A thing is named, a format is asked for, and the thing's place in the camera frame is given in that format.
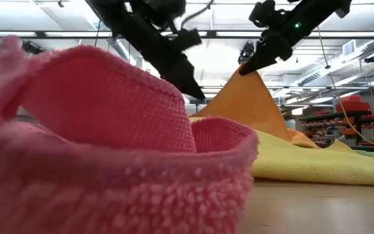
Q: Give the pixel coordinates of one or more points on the white air vent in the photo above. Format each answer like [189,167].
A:
[349,48]

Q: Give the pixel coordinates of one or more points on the orange microfiber towel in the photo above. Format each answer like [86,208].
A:
[248,104]

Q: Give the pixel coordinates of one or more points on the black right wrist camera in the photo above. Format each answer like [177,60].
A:
[265,14]

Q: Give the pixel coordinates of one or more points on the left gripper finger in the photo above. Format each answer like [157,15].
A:
[183,78]

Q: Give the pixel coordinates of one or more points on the green microfiber towel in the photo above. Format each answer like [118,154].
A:
[373,154]

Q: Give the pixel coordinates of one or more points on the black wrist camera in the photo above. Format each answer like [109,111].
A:
[187,38]
[265,14]

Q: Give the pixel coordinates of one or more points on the red plastic crate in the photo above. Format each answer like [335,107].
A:
[352,105]

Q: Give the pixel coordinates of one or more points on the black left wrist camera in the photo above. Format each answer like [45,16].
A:
[187,38]

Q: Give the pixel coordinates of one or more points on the yellow microfiber towel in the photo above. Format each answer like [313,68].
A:
[304,162]

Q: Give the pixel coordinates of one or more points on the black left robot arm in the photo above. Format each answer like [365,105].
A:
[109,6]

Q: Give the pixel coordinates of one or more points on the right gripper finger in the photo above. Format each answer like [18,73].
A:
[271,48]

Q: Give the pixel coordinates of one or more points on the black shelf rack orange bins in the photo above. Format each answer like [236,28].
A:
[336,115]

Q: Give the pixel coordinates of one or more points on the pink microfiber towel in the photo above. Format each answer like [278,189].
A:
[109,113]

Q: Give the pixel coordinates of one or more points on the black ceiling track device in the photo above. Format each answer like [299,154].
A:
[31,48]

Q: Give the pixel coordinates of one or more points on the black dome fixture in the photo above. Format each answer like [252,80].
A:
[372,59]

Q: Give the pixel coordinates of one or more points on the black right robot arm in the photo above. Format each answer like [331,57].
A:
[344,6]

